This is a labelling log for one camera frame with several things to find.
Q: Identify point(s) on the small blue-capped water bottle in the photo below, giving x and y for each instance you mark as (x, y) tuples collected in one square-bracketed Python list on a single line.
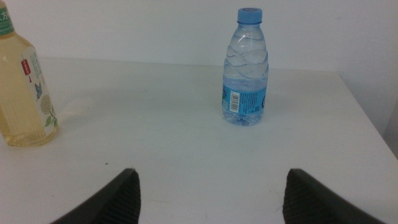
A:
[(245, 77)]

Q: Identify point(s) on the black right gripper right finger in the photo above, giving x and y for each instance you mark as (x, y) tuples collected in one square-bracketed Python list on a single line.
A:
[(311, 202)]

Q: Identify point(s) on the yellow tea bottle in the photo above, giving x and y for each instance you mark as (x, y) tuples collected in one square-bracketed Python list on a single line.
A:
[(18, 102)]

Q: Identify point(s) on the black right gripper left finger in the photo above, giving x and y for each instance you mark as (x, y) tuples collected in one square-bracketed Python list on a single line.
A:
[(115, 202)]

